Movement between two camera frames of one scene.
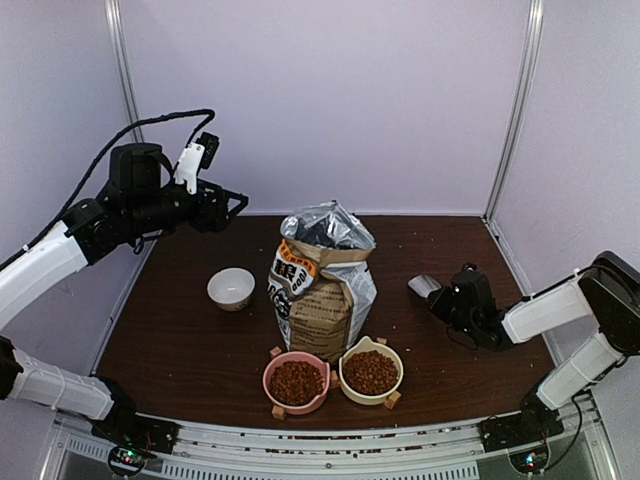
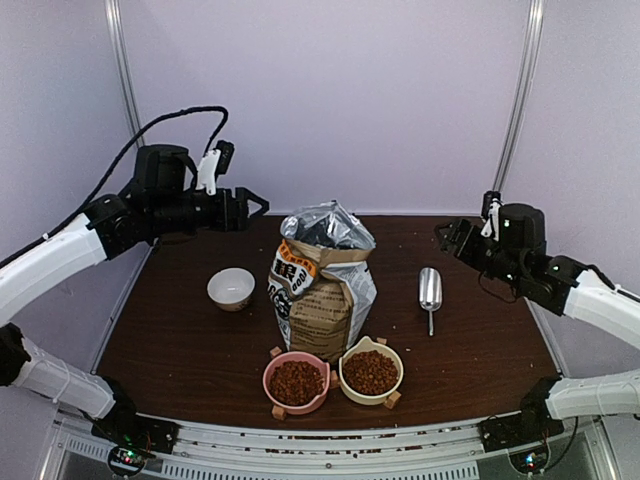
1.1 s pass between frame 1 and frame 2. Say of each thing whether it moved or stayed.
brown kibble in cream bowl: stayed
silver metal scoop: moved
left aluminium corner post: stayed
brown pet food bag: stayed
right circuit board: stayed
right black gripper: moved
